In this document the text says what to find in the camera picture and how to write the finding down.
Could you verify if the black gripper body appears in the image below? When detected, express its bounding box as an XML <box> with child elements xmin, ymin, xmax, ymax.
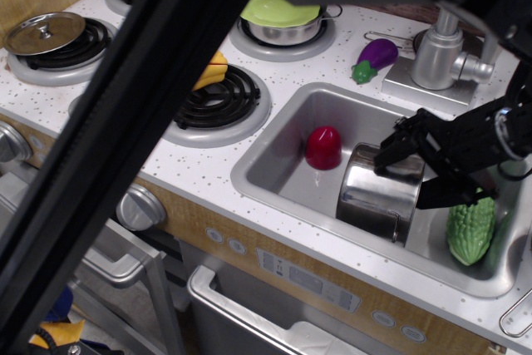
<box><xmin>394</xmin><ymin>99</ymin><xmax>509</xmax><ymax>179</ymax></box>

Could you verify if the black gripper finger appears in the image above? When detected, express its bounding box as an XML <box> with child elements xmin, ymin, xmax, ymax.
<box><xmin>373</xmin><ymin>129</ymin><xmax>422</xmax><ymax>175</ymax></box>
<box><xmin>416</xmin><ymin>176</ymin><xmax>498</xmax><ymax>210</ymax></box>

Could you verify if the steel pot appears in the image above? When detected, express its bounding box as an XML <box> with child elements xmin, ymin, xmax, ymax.
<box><xmin>336</xmin><ymin>143</ymin><xmax>426</xmax><ymax>245</ymax></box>
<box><xmin>240</xmin><ymin>4</ymin><xmax>343</xmax><ymax>47</ymax></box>

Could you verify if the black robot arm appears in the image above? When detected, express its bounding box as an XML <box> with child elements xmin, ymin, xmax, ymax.
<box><xmin>289</xmin><ymin>0</ymin><xmax>531</xmax><ymax>210</ymax></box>

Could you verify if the silver sink basin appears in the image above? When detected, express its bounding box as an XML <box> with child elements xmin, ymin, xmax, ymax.
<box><xmin>231</xmin><ymin>82</ymin><xmax>531</xmax><ymax>298</ymax></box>

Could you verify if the steel pot on burner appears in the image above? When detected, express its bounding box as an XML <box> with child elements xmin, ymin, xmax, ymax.
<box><xmin>240</xmin><ymin>4</ymin><xmax>343</xmax><ymax>47</ymax></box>

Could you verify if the steel pot lid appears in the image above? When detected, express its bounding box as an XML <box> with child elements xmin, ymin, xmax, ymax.
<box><xmin>3</xmin><ymin>12</ymin><xmax>86</xmax><ymax>56</ymax></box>

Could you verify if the green bitter melon toy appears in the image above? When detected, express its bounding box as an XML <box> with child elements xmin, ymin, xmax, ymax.
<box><xmin>446</xmin><ymin>197</ymin><xmax>495</xmax><ymax>266</ymax></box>

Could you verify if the red toy cup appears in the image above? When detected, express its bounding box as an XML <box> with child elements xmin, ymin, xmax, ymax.
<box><xmin>305</xmin><ymin>126</ymin><xmax>342</xmax><ymax>170</ymax></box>

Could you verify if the silver toy faucet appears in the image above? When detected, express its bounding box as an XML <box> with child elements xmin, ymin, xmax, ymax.
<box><xmin>382</xmin><ymin>7</ymin><xmax>500</xmax><ymax>114</ymax></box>

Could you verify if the purple toy eggplant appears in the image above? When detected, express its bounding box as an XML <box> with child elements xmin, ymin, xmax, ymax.
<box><xmin>352</xmin><ymin>38</ymin><xmax>398</xmax><ymax>85</ymax></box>

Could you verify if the front right stove burner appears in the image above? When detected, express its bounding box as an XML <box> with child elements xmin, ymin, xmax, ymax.
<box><xmin>163</xmin><ymin>65</ymin><xmax>272</xmax><ymax>149</ymax></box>

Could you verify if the back right stove burner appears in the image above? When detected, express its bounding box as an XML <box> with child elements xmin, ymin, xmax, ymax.
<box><xmin>229</xmin><ymin>21</ymin><xmax>336</xmax><ymax>63</ymax></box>

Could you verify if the green plastic plate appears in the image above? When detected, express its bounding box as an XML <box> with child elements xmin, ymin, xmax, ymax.
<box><xmin>240</xmin><ymin>0</ymin><xmax>321</xmax><ymax>28</ymax></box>

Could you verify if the yellow toy bell pepper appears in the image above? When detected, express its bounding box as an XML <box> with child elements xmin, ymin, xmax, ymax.
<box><xmin>193</xmin><ymin>51</ymin><xmax>229</xmax><ymax>91</ymax></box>

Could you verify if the silver dishwasher door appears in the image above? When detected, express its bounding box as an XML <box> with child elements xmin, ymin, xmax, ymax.
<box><xmin>187</xmin><ymin>265</ymin><xmax>396</xmax><ymax>354</ymax></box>

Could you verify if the silver oven dial knob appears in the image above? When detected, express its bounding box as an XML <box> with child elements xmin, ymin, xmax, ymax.
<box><xmin>116</xmin><ymin>184</ymin><xmax>167</xmax><ymax>231</ymax></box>

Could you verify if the silver oven door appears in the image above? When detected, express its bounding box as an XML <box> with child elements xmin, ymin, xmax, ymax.
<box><xmin>69</xmin><ymin>220</ymin><xmax>190</xmax><ymax>354</ymax></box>

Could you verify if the front left stove burner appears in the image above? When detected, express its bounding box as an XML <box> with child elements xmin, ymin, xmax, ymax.
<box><xmin>7</xmin><ymin>17</ymin><xmax>117</xmax><ymax>86</ymax></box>

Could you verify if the blue clamp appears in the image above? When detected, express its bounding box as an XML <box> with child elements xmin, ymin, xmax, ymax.
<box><xmin>42</xmin><ymin>286</ymin><xmax>73</xmax><ymax>323</ymax></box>

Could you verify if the silver left oven knob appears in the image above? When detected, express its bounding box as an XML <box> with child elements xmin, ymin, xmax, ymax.
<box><xmin>1</xmin><ymin>121</ymin><xmax>33</xmax><ymax>163</ymax></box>

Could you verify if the silver wire utensil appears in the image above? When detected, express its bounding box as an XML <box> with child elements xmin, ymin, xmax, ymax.
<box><xmin>363</xmin><ymin>31</ymin><xmax>415</xmax><ymax>52</ymax></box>

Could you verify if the wire rack handle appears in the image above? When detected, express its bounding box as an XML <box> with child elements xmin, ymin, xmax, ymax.
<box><xmin>499</xmin><ymin>293</ymin><xmax>531</xmax><ymax>338</ymax></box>

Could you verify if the black camera stand pole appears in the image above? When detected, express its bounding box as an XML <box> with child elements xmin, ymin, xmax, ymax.
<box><xmin>1</xmin><ymin>0</ymin><xmax>248</xmax><ymax>354</ymax></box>

